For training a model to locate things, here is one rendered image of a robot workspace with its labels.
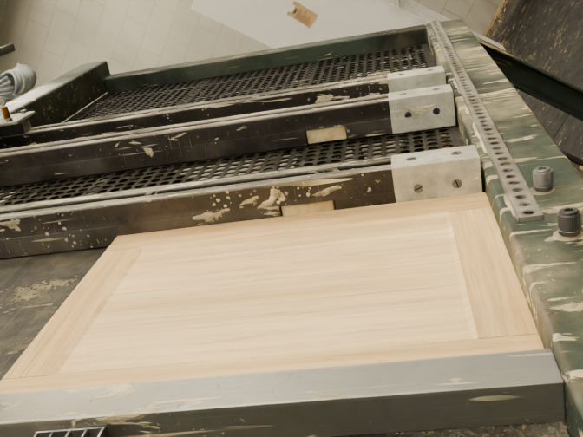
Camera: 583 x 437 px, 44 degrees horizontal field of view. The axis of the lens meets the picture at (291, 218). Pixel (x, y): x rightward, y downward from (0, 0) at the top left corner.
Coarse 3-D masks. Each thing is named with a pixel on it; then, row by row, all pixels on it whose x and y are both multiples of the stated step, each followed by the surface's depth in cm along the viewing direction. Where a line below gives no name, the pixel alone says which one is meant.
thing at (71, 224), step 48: (144, 192) 114; (192, 192) 109; (240, 192) 108; (288, 192) 107; (336, 192) 106; (384, 192) 106; (432, 192) 104; (0, 240) 116; (48, 240) 115; (96, 240) 114
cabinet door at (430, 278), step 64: (128, 256) 105; (192, 256) 101; (256, 256) 98; (320, 256) 94; (384, 256) 91; (448, 256) 88; (64, 320) 89; (128, 320) 87; (192, 320) 84; (256, 320) 81; (320, 320) 79; (384, 320) 77; (448, 320) 74; (512, 320) 72; (0, 384) 77; (64, 384) 75
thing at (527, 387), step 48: (144, 384) 69; (192, 384) 67; (240, 384) 66; (288, 384) 65; (336, 384) 63; (384, 384) 62; (432, 384) 61; (480, 384) 60; (528, 384) 59; (0, 432) 67; (144, 432) 65; (192, 432) 65; (240, 432) 64; (288, 432) 63; (336, 432) 63; (384, 432) 62
